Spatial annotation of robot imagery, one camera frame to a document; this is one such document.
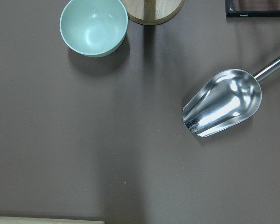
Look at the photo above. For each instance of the steel scoop on table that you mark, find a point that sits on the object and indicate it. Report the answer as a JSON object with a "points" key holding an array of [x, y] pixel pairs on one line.
{"points": [[229, 98]]}

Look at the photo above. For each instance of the wooden mug tree stand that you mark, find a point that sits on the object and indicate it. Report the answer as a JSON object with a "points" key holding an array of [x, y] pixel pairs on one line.
{"points": [[152, 12]]}

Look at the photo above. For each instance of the black framed tray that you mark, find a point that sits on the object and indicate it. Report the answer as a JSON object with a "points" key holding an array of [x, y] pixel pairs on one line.
{"points": [[252, 8]]}

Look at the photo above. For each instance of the mint green bowl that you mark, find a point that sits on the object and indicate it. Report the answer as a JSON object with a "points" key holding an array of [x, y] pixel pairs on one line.
{"points": [[93, 28]]}

